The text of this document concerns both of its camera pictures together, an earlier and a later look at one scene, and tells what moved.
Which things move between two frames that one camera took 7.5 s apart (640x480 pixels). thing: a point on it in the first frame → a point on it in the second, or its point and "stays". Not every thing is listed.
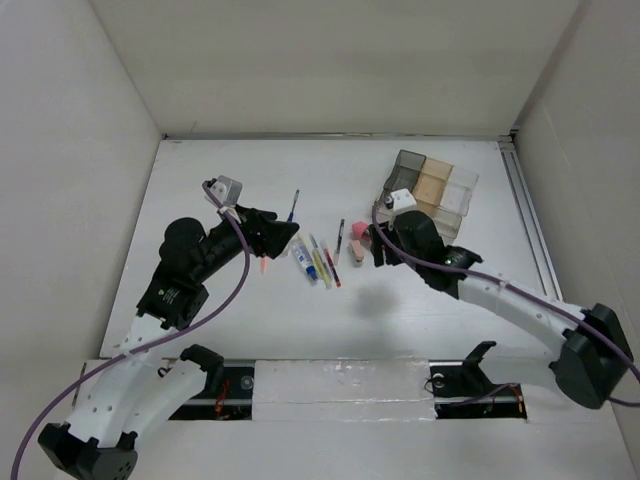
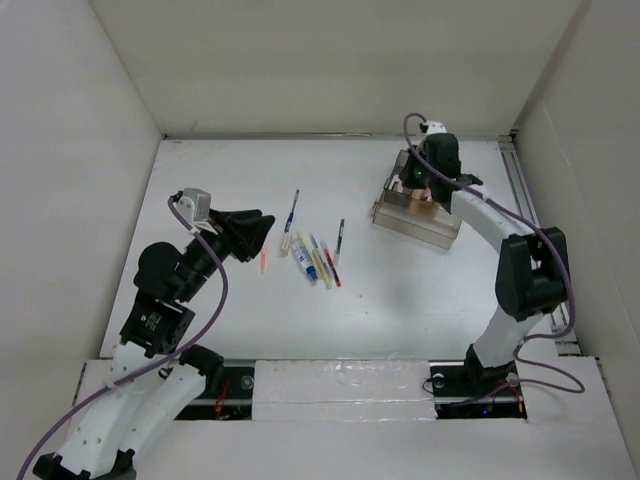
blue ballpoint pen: [290, 217] stays
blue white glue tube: [305, 259] stays
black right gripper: [377, 249] → [404, 172]
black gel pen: [342, 222] stays
